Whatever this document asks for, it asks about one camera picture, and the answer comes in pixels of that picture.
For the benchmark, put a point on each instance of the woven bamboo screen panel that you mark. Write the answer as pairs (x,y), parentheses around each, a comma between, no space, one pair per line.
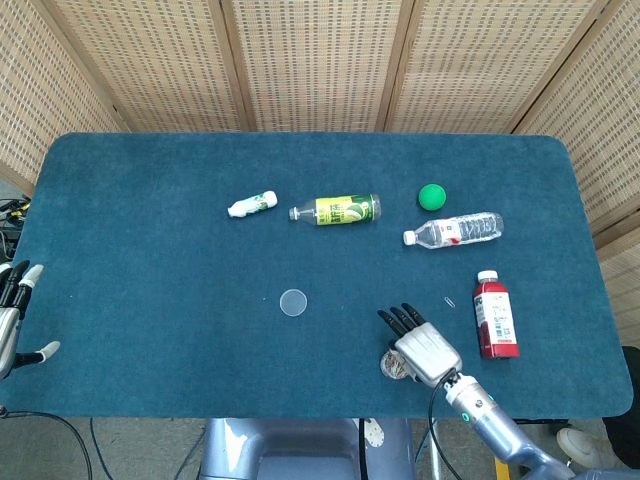
(475,65)
(320,65)
(150,65)
(40,100)
(610,150)

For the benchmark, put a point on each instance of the red juice bottle white cap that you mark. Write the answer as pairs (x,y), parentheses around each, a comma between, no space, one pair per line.
(495,315)

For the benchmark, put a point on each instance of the round clear paper clip box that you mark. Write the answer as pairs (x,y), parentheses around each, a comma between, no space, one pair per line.
(390,367)

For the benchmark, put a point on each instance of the white perforated bracket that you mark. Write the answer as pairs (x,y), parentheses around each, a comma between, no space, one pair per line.
(374,434)

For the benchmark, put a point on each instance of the clear water bottle white cap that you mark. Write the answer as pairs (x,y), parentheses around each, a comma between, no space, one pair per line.
(450,231)

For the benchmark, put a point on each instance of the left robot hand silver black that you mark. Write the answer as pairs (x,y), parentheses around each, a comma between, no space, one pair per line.
(7,325)

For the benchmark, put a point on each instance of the clear round plastic lid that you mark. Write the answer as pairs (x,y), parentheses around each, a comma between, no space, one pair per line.
(293,302)

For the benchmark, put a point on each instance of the green foam ball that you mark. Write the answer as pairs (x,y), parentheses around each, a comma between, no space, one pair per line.
(431,196)

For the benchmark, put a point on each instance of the white shoe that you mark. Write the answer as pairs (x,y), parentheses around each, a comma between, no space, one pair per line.
(580,447)

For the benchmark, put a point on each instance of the blue felt table mat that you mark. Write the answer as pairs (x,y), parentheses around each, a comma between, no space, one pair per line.
(150,250)

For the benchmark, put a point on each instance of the dark trouser leg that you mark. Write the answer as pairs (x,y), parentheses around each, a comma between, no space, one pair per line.
(622,440)

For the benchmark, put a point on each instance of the small white yogurt bottle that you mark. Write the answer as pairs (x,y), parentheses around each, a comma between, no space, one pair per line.
(252,204)

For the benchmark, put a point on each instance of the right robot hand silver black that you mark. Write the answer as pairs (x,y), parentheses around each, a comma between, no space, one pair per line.
(427,350)

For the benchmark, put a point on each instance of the blue-grey robot torso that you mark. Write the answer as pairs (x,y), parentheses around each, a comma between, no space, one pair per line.
(300,445)

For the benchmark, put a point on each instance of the metal table leg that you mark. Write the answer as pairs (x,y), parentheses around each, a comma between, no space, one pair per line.
(436,455)

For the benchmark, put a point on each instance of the empty green label tea bottle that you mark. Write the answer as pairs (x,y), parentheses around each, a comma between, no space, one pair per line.
(340,210)

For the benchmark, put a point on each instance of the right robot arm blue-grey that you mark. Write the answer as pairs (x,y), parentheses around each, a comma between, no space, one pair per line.
(492,422)

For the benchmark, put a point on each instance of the silver paper clip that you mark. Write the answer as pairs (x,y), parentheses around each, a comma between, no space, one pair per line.
(450,302)

